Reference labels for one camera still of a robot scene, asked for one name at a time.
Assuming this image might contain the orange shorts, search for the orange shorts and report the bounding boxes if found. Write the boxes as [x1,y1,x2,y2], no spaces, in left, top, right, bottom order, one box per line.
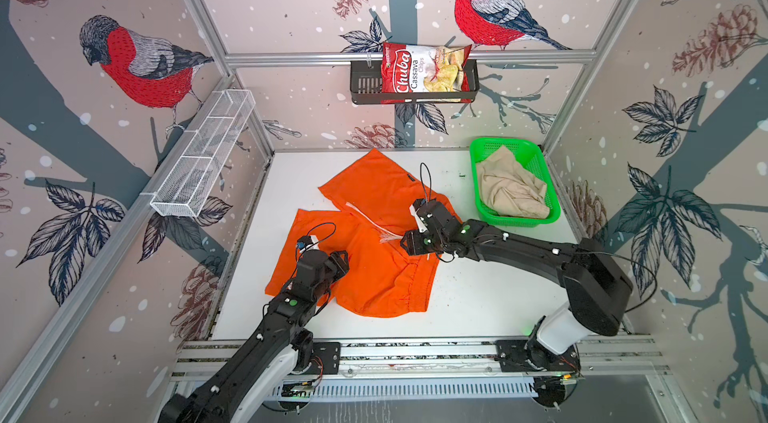
[265,149,439,318]

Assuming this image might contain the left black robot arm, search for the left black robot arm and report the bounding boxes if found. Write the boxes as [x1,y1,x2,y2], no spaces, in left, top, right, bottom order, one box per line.
[158,249,349,422]

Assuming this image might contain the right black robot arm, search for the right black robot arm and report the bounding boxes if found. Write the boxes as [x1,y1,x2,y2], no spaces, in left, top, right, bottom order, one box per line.
[400,199,633,373]

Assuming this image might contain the beige shorts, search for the beige shorts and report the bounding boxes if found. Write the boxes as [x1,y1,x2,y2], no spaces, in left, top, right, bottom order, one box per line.
[475,146,550,219]

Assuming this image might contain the green plastic basket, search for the green plastic basket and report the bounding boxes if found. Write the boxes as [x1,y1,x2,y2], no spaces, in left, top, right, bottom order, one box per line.
[470,137,561,227]

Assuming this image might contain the red cassava chips bag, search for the red cassava chips bag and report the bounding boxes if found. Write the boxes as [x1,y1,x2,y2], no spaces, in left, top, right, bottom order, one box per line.
[381,43,474,102]

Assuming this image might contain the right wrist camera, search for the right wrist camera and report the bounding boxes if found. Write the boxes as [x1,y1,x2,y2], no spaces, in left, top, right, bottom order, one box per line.
[409,199,427,233]

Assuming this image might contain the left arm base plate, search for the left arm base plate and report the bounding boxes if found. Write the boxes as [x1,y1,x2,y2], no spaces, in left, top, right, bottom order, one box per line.
[291,342,341,377]

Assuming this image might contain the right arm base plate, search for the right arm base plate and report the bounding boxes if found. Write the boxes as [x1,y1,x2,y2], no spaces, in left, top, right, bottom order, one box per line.
[495,339,581,373]

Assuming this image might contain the black wall basket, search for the black wall basket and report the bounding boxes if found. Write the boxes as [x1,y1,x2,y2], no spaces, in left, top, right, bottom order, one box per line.
[350,59,480,105]

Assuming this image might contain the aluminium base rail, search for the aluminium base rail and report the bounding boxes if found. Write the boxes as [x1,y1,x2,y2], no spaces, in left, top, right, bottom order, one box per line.
[170,335,667,379]

